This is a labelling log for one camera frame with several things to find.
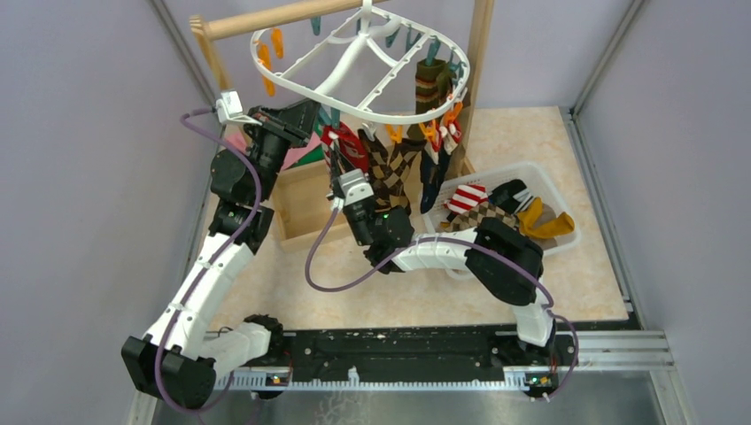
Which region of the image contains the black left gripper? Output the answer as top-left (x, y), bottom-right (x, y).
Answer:
top-left (244, 95), bottom-right (320, 202)

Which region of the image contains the red white striped sock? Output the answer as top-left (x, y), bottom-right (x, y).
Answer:
top-left (320, 125), bottom-right (339, 155)

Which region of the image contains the teal clothes clip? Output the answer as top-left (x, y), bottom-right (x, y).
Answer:
top-left (318, 104), bottom-right (331, 127)
top-left (329, 107), bottom-right (341, 129)

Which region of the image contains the brown argyle sock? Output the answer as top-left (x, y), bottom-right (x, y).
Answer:
top-left (358, 128), bottom-right (391, 211)
top-left (383, 138), bottom-right (426, 213)

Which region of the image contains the white clothes clip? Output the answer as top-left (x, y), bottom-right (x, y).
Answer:
top-left (360, 122), bottom-right (376, 141)

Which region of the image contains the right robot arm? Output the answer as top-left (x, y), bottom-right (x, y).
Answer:
top-left (329, 143), bottom-right (555, 365)

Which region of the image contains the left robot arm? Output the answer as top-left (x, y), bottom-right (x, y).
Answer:
top-left (121, 92), bottom-right (321, 413)

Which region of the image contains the wooden hanger rack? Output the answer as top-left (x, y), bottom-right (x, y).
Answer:
top-left (190, 1), bottom-right (494, 252)

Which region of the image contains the orange clothes clip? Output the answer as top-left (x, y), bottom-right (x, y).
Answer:
top-left (419, 120), bottom-right (442, 151)
top-left (441, 101), bottom-right (463, 128)
top-left (383, 124), bottom-right (403, 145)

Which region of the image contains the orange clip at back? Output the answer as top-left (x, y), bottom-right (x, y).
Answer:
top-left (256, 41), bottom-right (275, 97)

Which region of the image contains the white round clip hanger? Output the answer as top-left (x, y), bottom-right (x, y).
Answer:
top-left (250, 1), bottom-right (472, 126)

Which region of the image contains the green cloth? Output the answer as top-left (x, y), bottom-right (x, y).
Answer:
top-left (290, 146), bottom-right (325, 167)

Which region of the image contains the pink cloth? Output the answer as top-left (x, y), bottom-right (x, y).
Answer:
top-left (225, 133), bottom-right (247, 153)

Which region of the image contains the navy white red hanging sock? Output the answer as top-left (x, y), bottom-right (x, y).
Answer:
top-left (420, 120), bottom-right (461, 214)

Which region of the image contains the olive striped hanging sock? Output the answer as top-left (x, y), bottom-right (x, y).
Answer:
top-left (414, 58), bottom-right (454, 115)

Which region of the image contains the beige argyle sock in basket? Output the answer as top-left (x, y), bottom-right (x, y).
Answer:
top-left (440, 201), bottom-right (520, 232)

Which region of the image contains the black sock in basket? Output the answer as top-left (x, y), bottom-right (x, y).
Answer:
top-left (488, 179), bottom-right (535, 217)

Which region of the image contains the yellow sock in basket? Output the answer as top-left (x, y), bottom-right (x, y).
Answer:
top-left (516, 197), bottom-right (576, 240)

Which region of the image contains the white plastic laundry basket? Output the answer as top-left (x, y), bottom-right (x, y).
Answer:
top-left (422, 161), bottom-right (569, 233)

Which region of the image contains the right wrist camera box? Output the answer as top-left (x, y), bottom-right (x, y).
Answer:
top-left (335, 168), bottom-right (372, 207)

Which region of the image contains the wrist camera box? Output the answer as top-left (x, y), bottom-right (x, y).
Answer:
top-left (214, 89), bottom-right (245, 125)
top-left (335, 168), bottom-right (372, 207)

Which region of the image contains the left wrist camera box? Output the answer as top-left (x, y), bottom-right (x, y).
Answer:
top-left (214, 89), bottom-right (245, 125)

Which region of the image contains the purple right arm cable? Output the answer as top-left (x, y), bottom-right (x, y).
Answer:
top-left (304, 202), bottom-right (580, 403)

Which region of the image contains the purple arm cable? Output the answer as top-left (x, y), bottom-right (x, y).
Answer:
top-left (304, 202), bottom-right (580, 403)
top-left (153, 108), bottom-right (263, 425)

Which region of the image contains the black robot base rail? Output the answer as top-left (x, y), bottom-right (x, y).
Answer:
top-left (228, 312), bottom-right (588, 400)

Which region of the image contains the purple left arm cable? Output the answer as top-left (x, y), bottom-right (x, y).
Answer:
top-left (153, 108), bottom-right (263, 425)

